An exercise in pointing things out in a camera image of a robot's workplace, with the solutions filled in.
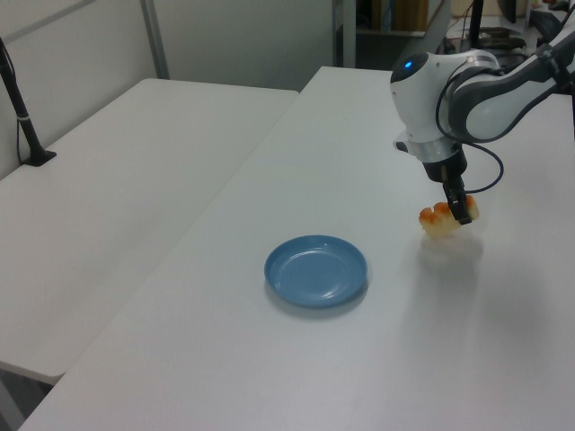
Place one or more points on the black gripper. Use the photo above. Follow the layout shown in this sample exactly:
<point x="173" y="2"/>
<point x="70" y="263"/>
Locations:
<point x="444" y="168"/>

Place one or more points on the orange topped bread loaf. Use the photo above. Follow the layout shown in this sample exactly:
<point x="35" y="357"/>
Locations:
<point x="438" y="225"/>

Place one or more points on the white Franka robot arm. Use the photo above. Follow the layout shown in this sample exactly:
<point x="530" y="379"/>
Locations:
<point x="418" y="99"/>

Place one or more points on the dark brown object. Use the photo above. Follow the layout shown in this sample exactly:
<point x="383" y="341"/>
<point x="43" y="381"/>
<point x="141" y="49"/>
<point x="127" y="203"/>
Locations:
<point x="501" y="39"/>

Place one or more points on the blue round plate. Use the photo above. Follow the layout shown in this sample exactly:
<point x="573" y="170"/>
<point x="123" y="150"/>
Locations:
<point x="314" y="274"/>

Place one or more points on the black monitor stand pole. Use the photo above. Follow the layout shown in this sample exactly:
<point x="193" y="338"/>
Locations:
<point x="476" y="18"/>

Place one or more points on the wooden cabinet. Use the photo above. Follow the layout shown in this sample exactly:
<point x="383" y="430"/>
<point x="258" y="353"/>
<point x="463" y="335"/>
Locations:
<point x="411" y="15"/>

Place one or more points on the black keyboard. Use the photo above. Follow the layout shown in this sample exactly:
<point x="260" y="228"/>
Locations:
<point x="545" y="22"/>

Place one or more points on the dark partition post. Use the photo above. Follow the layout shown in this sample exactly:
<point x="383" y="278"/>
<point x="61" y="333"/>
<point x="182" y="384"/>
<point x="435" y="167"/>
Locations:
<point x="346" y="36"/>

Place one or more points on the grey metal partition post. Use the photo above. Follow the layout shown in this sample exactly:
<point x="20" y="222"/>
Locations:
<point x="155" y="40"/>

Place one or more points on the black camera stand pole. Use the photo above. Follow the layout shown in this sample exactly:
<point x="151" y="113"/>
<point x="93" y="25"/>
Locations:
<point x="27" y="130"/>

